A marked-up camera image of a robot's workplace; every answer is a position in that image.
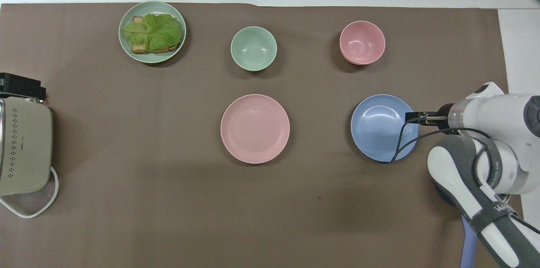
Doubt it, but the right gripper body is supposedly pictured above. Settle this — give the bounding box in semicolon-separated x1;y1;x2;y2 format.
424;103;455;134

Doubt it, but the blue plate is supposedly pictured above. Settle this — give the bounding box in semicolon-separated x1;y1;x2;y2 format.
351;94;419;162

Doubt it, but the pink bowl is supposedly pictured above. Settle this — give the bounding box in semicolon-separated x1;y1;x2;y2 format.
339;21;386;66

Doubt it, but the lavender bar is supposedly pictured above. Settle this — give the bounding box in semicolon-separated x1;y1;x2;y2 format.
461;215;480;268

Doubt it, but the pink plate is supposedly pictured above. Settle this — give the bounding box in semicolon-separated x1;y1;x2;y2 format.
220;94;291;165

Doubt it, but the green bowl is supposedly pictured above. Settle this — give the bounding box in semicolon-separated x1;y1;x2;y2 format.
230;26;278;72

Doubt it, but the green lettuce leaf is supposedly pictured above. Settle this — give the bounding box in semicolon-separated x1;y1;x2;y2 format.
121;13;183;51

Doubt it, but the toast slice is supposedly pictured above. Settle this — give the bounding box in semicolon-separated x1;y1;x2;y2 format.
131;16;181;54

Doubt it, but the green plate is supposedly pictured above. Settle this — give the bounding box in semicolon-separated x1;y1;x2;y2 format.
119;1;186;64

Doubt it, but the beige toaster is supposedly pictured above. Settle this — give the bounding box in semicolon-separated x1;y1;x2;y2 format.
0;97;54;196

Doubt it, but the black stand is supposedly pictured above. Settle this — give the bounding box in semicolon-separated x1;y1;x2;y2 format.
0;73;46;101

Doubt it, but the black cable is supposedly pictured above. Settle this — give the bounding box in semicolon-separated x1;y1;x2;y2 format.
390;111;494;186

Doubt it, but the white power cord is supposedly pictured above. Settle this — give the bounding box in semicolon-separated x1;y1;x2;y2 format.
0;166;59;219

